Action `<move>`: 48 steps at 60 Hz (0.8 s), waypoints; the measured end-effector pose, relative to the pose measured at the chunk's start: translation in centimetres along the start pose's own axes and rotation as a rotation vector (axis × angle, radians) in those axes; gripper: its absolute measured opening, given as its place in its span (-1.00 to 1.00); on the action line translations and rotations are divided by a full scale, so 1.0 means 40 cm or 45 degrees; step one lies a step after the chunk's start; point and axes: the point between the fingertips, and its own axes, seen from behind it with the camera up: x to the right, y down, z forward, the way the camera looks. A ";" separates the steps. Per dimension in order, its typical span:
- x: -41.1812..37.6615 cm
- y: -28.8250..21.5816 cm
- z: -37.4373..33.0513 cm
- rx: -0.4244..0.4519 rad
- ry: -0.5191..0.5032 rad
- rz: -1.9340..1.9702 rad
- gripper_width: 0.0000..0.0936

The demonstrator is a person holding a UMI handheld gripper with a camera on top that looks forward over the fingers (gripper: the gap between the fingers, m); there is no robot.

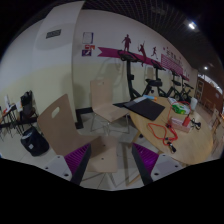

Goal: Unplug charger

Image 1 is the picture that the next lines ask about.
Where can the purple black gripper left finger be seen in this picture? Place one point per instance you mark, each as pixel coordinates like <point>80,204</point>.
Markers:
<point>77,162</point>

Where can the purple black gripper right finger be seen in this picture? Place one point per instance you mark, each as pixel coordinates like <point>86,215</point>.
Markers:
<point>145,160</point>

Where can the black charger plug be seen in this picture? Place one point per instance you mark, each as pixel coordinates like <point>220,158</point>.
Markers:
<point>195,124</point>

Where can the near light wooden chair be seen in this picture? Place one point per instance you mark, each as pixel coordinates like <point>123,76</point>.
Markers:
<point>57,124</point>

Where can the light wooden chair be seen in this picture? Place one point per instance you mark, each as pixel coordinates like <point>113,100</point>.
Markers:
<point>101,102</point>
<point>57,124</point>

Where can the black backpack on floor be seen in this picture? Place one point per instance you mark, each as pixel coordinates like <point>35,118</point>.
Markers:
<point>34,142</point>

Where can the round wooden table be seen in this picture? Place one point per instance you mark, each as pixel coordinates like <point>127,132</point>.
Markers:
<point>191,148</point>

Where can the pink power strip box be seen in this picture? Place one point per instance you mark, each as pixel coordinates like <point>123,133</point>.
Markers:
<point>177,124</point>

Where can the black laptop sleeve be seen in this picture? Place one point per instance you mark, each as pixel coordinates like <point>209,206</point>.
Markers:
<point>143,107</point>

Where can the far light wooden chair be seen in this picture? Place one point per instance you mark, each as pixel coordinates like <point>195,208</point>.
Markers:
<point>101,102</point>

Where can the green white package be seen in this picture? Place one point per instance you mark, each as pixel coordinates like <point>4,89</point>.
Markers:
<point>180,109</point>

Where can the black office chair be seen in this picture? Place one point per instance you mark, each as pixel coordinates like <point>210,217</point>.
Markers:
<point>28,114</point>

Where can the dark side desk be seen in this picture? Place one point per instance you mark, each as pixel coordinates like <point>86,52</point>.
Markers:
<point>9,120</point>

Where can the near black exercise bike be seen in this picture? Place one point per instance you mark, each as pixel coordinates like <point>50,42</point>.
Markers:
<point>129,58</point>

